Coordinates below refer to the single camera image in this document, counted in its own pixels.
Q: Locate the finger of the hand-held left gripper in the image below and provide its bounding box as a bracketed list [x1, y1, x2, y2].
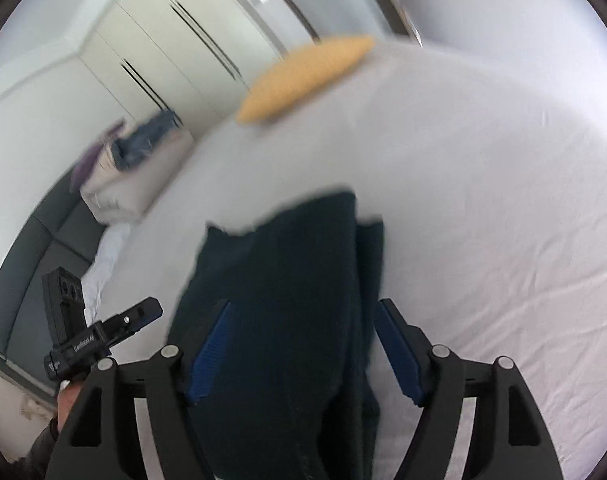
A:
[102, 297, 164, 350]

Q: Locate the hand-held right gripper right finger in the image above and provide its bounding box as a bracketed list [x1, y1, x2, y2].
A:
[374, 299, 564, 480]

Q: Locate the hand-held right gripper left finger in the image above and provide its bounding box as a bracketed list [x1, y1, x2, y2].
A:
[46, 300, 232, 480]

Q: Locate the dark green knit garment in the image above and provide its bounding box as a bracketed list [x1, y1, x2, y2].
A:
[166, 187, 387, 480]

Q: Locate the person's left forearm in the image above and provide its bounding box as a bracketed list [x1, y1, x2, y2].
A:
[22, 416, 65, 480]

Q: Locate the person's left hand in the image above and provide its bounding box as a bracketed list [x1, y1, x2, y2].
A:
[57, 379, 86, 433]

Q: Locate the dark grey padded headboard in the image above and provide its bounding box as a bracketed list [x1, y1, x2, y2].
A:
[0, 172, 106, 396]

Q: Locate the white crumpled sheet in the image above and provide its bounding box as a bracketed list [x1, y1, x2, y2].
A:
[82, 222, 132, 322]

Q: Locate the beige folded duvet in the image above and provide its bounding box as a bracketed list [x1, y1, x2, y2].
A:
[80, 125, 194, 221]

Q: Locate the purple pillow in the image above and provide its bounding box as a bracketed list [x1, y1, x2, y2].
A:
[69, 120, 126, 193]

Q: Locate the blue-grey cloth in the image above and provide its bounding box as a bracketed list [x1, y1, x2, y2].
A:
[110, 110, 179, 171]

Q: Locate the white bed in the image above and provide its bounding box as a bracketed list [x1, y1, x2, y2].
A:
[78, 40, 607, 480]

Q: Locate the cream wardrobe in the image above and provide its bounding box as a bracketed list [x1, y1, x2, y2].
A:
[80, 0, 294, 131]

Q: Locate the yellow pillow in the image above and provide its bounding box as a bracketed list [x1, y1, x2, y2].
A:
[234, 35, 377, 125]

